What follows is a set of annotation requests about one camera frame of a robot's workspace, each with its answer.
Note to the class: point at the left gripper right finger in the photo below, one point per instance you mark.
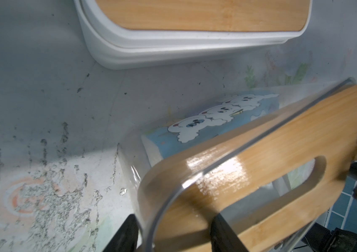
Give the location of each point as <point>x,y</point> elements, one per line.
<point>223,238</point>

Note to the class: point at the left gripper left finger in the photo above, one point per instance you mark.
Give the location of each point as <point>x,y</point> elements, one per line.
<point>126,237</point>

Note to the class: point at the dark bamboo lid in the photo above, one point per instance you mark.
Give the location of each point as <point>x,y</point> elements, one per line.
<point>181,195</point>

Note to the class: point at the clear plastic tissue box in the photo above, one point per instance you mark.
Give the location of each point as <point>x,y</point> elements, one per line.
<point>135,163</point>

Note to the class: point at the blue tissue pack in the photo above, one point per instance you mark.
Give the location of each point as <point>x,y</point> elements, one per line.
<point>206,123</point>

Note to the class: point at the white tissue box base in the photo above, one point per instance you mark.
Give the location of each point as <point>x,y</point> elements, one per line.
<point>118,48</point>

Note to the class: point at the bamboo tissue box lid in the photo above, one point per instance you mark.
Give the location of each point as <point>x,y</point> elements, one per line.
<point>208,15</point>

